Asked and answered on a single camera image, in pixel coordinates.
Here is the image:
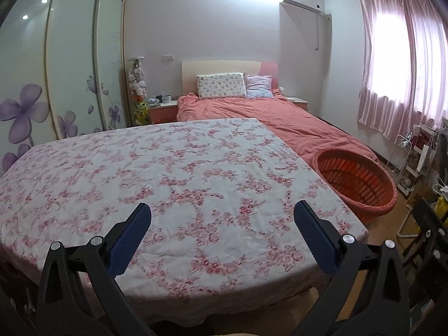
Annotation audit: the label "red plastic laundry basket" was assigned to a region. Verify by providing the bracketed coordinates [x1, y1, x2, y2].
[312, 149, 397, 224]

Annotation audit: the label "floral pink white tablecloth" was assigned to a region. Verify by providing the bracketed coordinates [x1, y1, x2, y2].
[1, 118, 367, 325]

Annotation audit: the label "black chair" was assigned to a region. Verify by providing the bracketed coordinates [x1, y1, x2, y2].
[402, 199, 447, 335]

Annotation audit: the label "coral red bed duvet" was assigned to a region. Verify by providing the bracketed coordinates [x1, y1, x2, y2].
[177, 92, 377, 164]

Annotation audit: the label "red left nightstand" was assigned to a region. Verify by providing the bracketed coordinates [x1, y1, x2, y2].
[148, 100, 178, 124]

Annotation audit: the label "right nightstand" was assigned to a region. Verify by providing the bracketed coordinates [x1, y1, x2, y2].
[286, 96, 308, 111]

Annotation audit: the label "mugs on nightstand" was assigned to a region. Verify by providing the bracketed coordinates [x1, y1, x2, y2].
[148, 93, 172, 106]

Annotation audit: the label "hanging plush toys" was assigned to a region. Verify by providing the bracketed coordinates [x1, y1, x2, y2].
[128, 57, 150, 126]

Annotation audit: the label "pink striped pillow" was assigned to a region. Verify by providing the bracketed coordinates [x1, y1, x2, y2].
[244, 74, 273, 99]

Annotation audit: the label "pink window curtain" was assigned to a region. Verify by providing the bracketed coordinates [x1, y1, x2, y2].
[357, 0, 447, 140]

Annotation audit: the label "white floral pillow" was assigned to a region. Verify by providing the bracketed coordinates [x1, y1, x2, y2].
[197, 72, 247, 99]

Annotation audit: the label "beige pink headboard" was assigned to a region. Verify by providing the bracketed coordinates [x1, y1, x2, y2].
[181, 60, 279, 95]

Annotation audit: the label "glass floral wardrobe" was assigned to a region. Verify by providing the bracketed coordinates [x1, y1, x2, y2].
[1, 0, 129, 171]

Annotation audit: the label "white wire rack shelf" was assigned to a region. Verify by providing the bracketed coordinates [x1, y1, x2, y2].
[386, 124, 438, 197]

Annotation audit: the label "white wall air conditioner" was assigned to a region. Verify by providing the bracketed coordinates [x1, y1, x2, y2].
[279, 0, 333, 52]

